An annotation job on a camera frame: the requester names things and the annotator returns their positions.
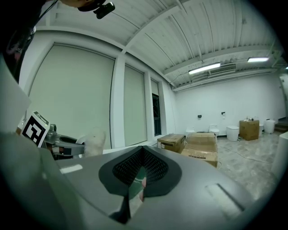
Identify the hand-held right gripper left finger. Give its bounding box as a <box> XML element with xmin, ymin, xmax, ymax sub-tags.
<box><xmin>55</xmin><ymin>145</ymin><xmax>147</xmax><ymax>225</ymax></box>

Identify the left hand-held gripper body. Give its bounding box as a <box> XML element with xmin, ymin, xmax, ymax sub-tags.
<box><xmin>21</xmin><ymin>111</ymin><xmax>86</xmax><ymax>158</ymax></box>

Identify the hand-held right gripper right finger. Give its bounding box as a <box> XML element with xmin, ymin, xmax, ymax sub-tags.
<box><xmin>129</xmin><ymin>146</ymin><xmax>261</xmax><ymax>230</ymax></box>

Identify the white fluffy cleaning tool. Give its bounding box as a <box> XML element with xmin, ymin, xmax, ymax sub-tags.
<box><xmin>84</xmin><ymin>127</ymin><xmax>107</xmax><ymax>157</ymax></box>

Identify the flat printed cardboard box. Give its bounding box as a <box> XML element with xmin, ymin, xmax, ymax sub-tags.
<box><xmin>180</xmin><ymin>147</ymin><xmax>219</xmax><ymax>168</ymax></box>

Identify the plain cardboard box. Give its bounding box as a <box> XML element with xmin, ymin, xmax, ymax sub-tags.
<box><xmin>186</xmin><ymin>132</ymin><xmax>218</xmax><ymax>153</ymax></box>

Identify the large beige roller blind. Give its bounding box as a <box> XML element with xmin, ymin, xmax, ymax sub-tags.
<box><xmin>28</xmin><ymin>43</ymin><xmax>116</xmax><ymax>150</ymax></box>

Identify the cardboard box with dark label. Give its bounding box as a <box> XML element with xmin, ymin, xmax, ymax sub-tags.
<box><xmin>157</xmin><ymin>133</ymin><xmax>186</xmax><ymax>154</ymax></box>

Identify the round white toilet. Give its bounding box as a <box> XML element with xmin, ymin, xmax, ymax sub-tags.
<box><xmin>225</xmin><ymin>125</ymin><xmax>240</xmax><ymax>142</ymax></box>

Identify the narrow beige roller blind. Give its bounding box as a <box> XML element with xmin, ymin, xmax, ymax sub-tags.
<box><xmin>124</xmin><ymin>64</ymin><xmax>145</xmax><ymax>147</ymax></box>

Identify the dark framed window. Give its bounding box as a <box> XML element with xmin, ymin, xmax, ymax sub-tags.
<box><xmin>152</xmin><ymin>93</ymin><xmax>162</xmax><ymax>137</ymax></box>

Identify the tall cardboard box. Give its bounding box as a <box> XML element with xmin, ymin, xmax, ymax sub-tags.
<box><xmin>238</xmin><ymin>119</ymin><xmax>260</xmax><ymax>141</ymax></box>

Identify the person's dark clothing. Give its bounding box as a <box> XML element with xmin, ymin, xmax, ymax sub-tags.
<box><xmin>0</xmin><ymin>0</ymin><xmax>59</xmax><ymax>84</ymax></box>

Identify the white wrapped toilet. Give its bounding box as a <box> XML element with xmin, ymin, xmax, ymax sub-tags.
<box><xmin>263</xmin><ymin>119</ymin><xmax>276</xmax><ymax>134</ymax></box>

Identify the short beige roller blind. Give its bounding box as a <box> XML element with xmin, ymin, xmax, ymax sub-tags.
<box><xmin>150</xmin><ymin>78</ymin><xmax>160</xmax><ymax>95</ymax></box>

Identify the long ceiling light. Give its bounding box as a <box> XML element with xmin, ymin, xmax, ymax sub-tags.
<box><xmin>188</xmin><ymin>62</ymin><xmax>221</xmax><ymax>75</ymax></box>

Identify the white ceiling air vent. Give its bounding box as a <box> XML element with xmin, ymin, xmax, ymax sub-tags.
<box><xmin>207</xmin><ymin>63</ymin><xmax>237</xmax><ymax>78</ymax></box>

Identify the short ceiling light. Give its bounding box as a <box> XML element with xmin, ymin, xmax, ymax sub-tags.
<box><xmin>247</xmin><ymin>56</ymin><xmax>270</xmax><ymax>63</ymax></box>

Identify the white floor cable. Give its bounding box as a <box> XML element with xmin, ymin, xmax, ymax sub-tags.
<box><xmin>216</xmin><ymin>145</ymin><xmax>271</xmax><ymax>164</ymax></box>

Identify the black head-worn camera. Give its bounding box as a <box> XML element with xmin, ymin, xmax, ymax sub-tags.
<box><xmin>93</xmin><ymin>2</ymin><xmax>116</xmax><ymax>20</ymax></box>

